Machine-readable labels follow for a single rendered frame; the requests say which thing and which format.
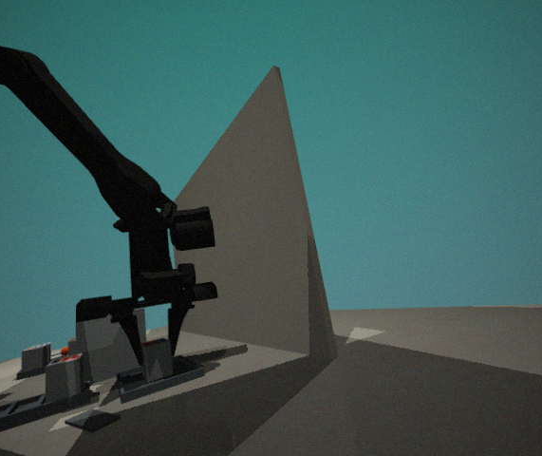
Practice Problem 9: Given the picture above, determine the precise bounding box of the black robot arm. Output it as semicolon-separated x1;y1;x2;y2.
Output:
0;46;215;303

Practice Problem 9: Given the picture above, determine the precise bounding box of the orange-handled screwdriver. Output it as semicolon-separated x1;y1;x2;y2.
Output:
51;347;68;356

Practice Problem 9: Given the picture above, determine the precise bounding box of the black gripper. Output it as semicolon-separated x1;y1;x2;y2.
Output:
76;252;217;366

